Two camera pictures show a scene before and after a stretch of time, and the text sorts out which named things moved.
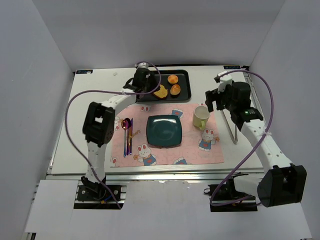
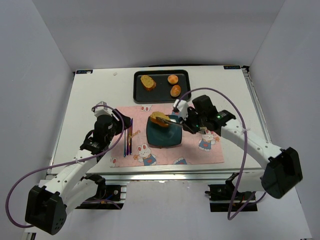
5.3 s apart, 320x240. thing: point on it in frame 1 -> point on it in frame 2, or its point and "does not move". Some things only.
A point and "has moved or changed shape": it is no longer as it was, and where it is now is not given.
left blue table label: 84,71 does not move
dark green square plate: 164,131 does not move
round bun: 175,89 does not move
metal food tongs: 235,140 has moved or changed shape
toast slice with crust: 162,93 -> 159,114
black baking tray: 178,82 does not move
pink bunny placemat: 129,149 does not move
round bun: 172,79 does not move
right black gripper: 214,97 -> 191,122
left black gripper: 152,81 -> 122,121
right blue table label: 232,67 does not move
